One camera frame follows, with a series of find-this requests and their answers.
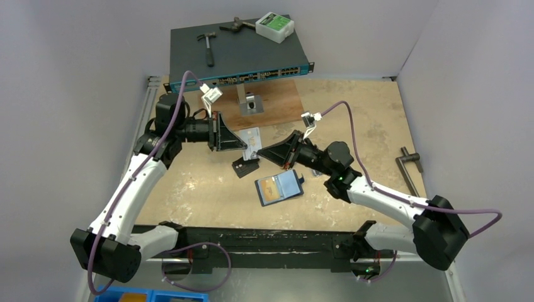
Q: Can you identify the single silver credit card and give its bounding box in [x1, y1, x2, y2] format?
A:
[239, 127, 262, 160]

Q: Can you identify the blue leather card holder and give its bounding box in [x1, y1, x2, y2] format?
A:
[254, 169, 305, 207]

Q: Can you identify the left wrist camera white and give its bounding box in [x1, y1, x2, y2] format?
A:
[200, 83, 223, 118]

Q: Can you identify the blue network switch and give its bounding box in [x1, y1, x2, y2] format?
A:
[166, 22, 315, 93]

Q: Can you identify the small black hammer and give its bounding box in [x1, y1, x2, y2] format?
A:
[196, 31, 217, 67]

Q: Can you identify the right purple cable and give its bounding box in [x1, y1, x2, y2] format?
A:
[315, 100, 504, 239]

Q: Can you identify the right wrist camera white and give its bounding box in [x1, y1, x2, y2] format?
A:
[301, 111, 322, 139]

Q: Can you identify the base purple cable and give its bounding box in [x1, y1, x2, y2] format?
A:
[161, 242, 232, 293]

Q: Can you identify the blue plastic bin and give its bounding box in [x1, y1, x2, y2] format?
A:
[93, 286, 210, 302]

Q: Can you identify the brown wooden board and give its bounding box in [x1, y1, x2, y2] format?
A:
[212, 80, 304, 131]

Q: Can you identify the black credit card stack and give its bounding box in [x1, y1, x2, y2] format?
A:
[232, 157, 259, 179]

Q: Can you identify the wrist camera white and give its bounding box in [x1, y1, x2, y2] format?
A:
[301, 111, 322, 139]
[200, 83, 223, 118]

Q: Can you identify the single gold credit card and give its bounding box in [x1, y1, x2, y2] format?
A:
[259, 177, 281, 203]

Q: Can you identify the metal door handle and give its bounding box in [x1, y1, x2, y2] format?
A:
[395, 147, 424, 197]

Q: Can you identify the aluminium frame rail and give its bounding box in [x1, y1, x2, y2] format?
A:
[77, 233, 464, 302]

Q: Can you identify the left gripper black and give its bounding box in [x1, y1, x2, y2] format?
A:
[176, 111, 247, 151]

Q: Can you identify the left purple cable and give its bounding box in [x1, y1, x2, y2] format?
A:
[86, 70, 210, 296]

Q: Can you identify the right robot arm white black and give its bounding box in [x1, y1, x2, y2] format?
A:
[257, 130, 470, 271]

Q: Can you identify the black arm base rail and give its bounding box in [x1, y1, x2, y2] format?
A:
[156, 223, 394, 274]

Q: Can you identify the metal stand bracket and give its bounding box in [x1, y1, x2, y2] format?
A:
[236, 84, 264, 116]

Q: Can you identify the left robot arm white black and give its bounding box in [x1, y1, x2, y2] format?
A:
[70, 93, 247, 283]

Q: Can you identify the dark metal tool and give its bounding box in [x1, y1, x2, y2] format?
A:
[219, 17, 256, 33]

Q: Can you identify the white green electrical box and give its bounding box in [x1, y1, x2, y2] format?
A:
[255, 12, 295, 43]

